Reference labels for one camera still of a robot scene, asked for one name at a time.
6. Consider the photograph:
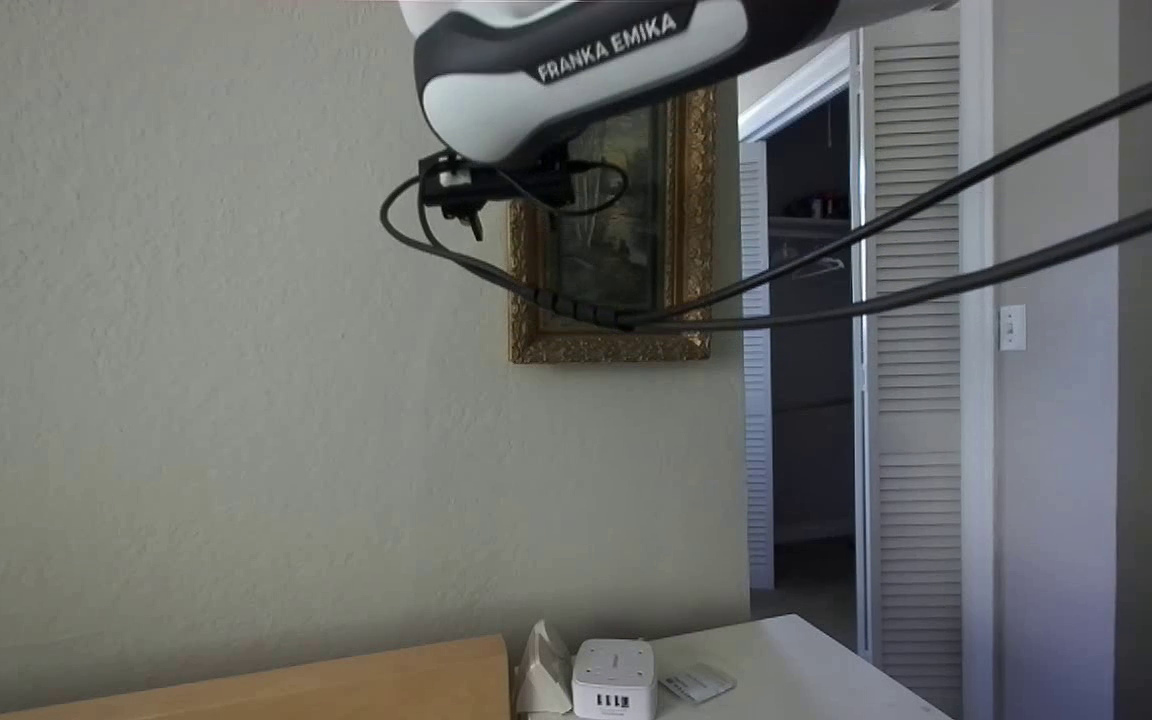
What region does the ornate gold picture frame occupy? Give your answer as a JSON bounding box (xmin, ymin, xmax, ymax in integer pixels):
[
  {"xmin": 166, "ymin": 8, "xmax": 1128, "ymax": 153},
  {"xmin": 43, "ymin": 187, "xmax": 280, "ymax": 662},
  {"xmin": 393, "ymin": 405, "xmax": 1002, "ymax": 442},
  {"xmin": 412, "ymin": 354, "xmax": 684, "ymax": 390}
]
[{"xmin": 512, "ymin": 93, "xmax": 716, "ymax": 313}]

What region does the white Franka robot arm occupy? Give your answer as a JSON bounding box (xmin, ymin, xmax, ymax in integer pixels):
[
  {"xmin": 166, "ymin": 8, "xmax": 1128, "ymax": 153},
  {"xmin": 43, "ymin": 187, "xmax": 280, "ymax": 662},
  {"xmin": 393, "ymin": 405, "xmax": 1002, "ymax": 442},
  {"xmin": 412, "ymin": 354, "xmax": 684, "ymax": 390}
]
[{"xmin": 395, "ymin": 0, "xmax": 937, "ymax": 162}]

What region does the white cube device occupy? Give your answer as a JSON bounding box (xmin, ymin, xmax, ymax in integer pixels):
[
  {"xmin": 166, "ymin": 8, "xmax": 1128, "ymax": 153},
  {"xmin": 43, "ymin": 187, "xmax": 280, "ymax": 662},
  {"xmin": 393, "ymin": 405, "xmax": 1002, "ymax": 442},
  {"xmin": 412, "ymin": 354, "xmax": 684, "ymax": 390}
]
[{"xmin": 572, "ymin": 641, "xmax": 657, "ymax": 720}]

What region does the white tissue paper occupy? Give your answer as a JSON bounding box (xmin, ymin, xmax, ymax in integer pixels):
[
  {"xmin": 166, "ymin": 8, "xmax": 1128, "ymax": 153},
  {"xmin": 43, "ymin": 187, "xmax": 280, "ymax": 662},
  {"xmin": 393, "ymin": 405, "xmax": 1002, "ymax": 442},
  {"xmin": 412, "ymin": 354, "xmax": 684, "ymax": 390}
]
[{"xmin": 517, "ymin": 619, "xmax": 572, "ymax": 720}]

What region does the brown wooden headboard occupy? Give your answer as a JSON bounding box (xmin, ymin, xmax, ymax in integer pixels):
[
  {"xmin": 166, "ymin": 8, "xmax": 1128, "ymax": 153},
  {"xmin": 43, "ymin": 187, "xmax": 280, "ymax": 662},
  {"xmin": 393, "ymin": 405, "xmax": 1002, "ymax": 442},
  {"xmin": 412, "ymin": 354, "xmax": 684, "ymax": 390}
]
[{"xmin": 0, "ymin": 634, "xmax": 512, "ymax": 720}]

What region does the white remote control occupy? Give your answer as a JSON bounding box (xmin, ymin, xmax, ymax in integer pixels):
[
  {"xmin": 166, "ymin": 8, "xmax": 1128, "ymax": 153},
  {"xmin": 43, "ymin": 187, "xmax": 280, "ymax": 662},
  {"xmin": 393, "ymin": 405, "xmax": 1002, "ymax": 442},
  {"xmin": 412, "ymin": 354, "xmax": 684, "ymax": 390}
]
[{"xmin": 662, "ymin": 662, "xmax": 737, "ymax": 702}]

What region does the white nightstand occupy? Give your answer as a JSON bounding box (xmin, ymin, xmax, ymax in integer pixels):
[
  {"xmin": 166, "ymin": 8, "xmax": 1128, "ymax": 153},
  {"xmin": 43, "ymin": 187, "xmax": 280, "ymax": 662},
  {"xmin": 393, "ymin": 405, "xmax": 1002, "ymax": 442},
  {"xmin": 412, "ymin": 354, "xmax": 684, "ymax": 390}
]
[{"xmin": 652, "ymin": 617, "xmax": 948, "ymax": 720}]

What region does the white louvered closet door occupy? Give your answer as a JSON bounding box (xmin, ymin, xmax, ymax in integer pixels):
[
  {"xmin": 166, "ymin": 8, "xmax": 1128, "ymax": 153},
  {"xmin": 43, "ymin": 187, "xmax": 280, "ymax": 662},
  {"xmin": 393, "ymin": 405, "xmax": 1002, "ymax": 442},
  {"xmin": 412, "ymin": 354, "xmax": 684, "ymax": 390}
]
[{"xmin": 859, "ymin": 16, "xmax": 970, "ymax": 720}]

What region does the lower black cable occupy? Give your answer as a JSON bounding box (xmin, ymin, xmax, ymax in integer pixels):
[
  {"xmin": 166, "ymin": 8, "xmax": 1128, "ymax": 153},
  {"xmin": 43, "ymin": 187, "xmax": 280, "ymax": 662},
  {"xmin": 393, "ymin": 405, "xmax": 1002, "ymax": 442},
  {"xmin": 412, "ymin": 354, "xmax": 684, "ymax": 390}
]
[{"xmin": 417, "ymin": 182, "xmax": 1152, "ymax": 337}]

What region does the black cable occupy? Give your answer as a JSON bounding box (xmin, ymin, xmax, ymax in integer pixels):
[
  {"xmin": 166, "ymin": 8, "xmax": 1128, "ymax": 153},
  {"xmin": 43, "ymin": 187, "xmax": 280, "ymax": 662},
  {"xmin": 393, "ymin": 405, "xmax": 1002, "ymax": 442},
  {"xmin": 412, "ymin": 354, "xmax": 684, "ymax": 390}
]
[
  {"xmin": 417, "ymin": 182, "xmax": 1152, "ymax": 337},
  {"xmin": 378, "ymin": 51, "xmax": 1152, "ymax": 337}
]

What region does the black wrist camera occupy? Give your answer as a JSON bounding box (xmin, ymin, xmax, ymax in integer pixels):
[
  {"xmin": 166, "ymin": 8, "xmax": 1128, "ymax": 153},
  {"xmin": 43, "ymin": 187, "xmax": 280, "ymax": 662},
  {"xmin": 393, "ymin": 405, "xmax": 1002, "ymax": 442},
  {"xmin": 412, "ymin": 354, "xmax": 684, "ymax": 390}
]
[{"xmin": 417, "ymin": 153, "xmax": 512, "ymax": 235}]

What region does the white light switch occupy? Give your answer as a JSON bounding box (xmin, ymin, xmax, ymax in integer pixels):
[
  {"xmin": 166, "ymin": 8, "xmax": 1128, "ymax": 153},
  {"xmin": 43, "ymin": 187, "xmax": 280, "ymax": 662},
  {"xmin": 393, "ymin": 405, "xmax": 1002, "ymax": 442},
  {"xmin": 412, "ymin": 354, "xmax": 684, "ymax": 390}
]
[{"xmin": 1002, "ymin": 304, "xmax": 1028, "ymax": 353}]

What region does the upper black cable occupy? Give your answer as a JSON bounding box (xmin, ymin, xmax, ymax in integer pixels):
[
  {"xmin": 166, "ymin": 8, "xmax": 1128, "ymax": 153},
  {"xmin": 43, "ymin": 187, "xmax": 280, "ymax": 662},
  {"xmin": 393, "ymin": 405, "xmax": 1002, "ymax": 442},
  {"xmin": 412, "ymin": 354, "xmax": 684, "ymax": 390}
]
[{"xmin": 378, "ymin": 51, "xmax": 1152, "ymax": 337}]

